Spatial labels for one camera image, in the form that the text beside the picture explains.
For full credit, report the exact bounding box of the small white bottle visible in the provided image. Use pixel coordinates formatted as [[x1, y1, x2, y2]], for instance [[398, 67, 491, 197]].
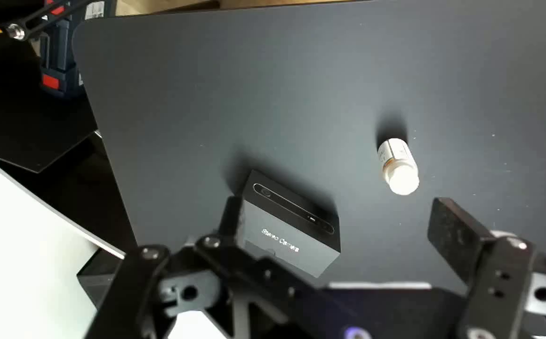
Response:
[[376, 137, 419, 195]]

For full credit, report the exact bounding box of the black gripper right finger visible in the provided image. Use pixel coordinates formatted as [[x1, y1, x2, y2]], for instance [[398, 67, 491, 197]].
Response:
[[427, 197, 494, 282]]

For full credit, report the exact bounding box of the white paper sheet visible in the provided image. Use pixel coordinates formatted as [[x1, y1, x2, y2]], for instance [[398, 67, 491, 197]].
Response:
[[0, 167, 123, 339]]

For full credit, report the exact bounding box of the black rectangular box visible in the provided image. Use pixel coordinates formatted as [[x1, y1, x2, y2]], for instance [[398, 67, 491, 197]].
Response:
[[236, 169, 340, 276]]

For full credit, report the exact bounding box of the blue cordless drill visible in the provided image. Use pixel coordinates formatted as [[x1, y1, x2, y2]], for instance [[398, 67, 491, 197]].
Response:
[[33, 0, 118, 101]]

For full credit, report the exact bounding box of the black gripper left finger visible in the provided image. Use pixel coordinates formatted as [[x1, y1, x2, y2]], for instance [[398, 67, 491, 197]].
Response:
[[216, 195, 242, 242]]

